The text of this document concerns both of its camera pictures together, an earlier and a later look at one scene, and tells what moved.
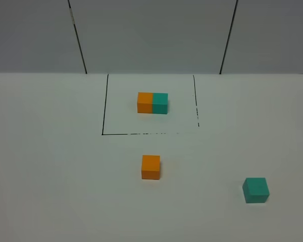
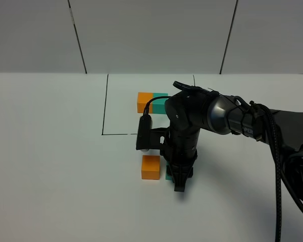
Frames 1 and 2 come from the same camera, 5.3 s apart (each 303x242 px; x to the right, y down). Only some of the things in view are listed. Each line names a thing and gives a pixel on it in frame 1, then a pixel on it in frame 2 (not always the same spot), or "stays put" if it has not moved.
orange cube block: x=150 y=167 stays put
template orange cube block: x=145 y=102 stays put
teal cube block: x=255 y=190 to x=167 y=177
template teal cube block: x=160 y=103 stays put
